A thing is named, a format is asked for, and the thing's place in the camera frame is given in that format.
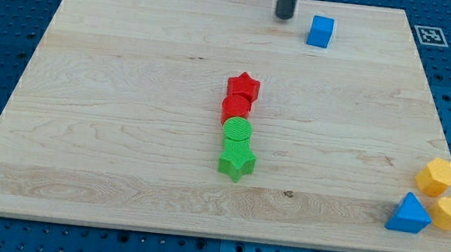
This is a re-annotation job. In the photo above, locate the blue cube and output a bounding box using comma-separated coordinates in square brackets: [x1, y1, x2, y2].
[306, 15, 336, 48]

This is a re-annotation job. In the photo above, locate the wooden board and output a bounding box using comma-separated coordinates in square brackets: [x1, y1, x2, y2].
[0, 0, 451, 252]

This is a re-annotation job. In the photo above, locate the green cylinder block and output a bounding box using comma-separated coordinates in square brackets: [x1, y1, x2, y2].
[223, 116, 252, 142]

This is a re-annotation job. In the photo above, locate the red cylinder block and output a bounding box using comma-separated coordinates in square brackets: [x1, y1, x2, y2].
[220, 94, 251, 124]

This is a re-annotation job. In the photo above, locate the green star block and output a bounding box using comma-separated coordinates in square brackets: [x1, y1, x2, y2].
[217, 139, 256, 183]

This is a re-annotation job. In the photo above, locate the red star block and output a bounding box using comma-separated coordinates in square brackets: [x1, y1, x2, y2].
[226, 72, 261, 103]

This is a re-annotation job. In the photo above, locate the blue triangle block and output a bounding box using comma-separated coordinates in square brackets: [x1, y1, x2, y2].
[384, 192, 432, 234]

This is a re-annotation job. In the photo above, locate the yellow hexagon block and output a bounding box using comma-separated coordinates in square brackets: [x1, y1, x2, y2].
[415, 158, 451, 197]

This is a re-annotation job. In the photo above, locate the white fiducial marker tag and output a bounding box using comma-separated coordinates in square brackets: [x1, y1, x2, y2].
[414, 25, 448, 48]

